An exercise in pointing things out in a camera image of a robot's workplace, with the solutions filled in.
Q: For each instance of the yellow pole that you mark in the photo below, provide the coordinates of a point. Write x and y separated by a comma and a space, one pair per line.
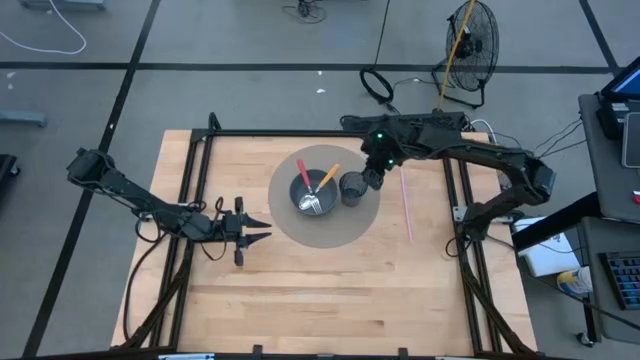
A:
452, 60

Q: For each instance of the pink drinking straw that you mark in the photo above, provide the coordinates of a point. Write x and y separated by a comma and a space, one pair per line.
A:
406, 205

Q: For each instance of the open laptop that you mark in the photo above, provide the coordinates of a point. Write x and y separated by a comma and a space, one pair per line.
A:
627, 82

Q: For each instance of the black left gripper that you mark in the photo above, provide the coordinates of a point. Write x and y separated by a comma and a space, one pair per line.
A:
229, 227

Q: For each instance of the grey tablet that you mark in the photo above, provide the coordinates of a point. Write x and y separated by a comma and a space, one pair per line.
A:
632, 140

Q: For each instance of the black keyboard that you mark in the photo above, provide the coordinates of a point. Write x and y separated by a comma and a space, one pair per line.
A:
625, 280

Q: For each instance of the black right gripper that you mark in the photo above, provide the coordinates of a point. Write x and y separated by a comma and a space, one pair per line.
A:
382, 150

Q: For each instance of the dark gray cup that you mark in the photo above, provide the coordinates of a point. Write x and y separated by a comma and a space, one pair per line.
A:
352, 190

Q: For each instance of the white box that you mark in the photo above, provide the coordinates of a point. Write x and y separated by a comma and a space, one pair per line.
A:
547, 257

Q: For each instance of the grey desk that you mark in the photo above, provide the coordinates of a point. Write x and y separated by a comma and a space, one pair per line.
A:
605, 170

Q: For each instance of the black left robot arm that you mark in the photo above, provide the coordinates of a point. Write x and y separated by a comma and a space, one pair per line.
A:
125, 190

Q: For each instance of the grey round placemat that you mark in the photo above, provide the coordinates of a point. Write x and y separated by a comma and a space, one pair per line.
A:
325, 232

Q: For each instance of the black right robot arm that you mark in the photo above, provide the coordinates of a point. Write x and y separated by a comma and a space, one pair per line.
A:
500, 157

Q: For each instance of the black floor fan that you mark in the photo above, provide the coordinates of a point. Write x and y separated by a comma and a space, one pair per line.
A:
475, 50

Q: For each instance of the wipes canister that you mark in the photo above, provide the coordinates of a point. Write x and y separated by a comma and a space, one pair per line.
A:
575, 281

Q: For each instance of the grey bowl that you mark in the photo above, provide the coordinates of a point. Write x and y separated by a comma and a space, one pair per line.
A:
327, 200

